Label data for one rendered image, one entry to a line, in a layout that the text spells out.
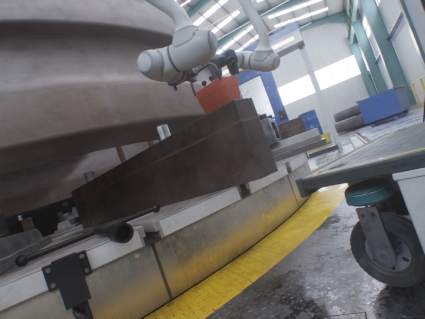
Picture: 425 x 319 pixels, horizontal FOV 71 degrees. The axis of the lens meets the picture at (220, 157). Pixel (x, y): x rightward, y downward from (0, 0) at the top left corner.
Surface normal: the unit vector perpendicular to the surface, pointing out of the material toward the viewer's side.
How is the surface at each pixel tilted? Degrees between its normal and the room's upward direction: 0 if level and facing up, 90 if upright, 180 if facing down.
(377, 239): 90
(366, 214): 90
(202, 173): 90
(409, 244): 91
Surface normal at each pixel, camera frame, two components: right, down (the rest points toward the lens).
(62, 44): 0.58, -0.23
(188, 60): -0.05, 0.71
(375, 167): -0.72, 0.23
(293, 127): 0.02, -0.04
